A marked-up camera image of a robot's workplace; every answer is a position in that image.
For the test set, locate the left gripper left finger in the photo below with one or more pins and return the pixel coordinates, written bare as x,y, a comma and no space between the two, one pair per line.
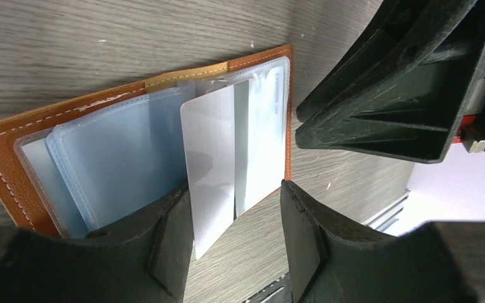
143,257

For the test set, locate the grey credit card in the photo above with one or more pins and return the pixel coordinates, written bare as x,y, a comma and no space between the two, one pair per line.
208,123

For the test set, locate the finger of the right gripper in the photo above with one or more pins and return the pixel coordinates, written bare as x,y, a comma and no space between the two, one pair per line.
418,118
399,38

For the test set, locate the brown leather card holder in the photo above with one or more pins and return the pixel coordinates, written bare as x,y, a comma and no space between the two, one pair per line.
78,165

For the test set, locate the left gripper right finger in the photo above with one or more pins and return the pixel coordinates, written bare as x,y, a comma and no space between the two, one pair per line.
335,259

